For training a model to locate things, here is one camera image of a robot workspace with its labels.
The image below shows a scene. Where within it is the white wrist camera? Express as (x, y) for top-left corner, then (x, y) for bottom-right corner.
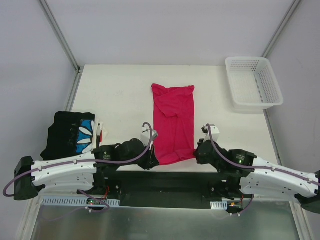
(201, 124), (220, 142)
(140, 127), (158, 147)

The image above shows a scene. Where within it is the white red folded shirt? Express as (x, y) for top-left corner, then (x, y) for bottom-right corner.
(92, 118), (109, 149)

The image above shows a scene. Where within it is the pink t shirt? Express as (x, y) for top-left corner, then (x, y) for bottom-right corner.
(151, 83), (195, 166)

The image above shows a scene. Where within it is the white slotted cable duct left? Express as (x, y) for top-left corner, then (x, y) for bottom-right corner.
(42, 196), (105, 208)

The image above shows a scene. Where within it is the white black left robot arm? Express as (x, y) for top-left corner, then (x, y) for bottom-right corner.
(13, 138), (160, 201)

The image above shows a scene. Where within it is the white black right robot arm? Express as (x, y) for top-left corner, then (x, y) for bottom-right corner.
(194, 139), (320, 214)

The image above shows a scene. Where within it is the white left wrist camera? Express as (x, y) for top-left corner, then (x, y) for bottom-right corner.
(140, 127), (158, 147)

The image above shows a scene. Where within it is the white slotted cable duct right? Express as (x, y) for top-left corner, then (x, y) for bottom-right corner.
(210, 200), (228, 211)

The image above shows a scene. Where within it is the white slotted cable duct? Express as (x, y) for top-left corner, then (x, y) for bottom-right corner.
(210, 200), (228, 211)
(42, 196), (105, 208)

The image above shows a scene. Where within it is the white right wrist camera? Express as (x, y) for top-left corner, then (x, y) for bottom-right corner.
(201, 124), (220, 142)

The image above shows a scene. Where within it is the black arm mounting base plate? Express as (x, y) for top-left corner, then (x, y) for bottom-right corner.
(88, 169), (251, 209)

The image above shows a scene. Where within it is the black folded t shirt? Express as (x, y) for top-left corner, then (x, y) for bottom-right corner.
(40, 111), (95, 161)

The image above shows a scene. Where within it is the white perforated plastic basket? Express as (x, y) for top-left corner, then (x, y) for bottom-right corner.
(225, 56), (284, 111)

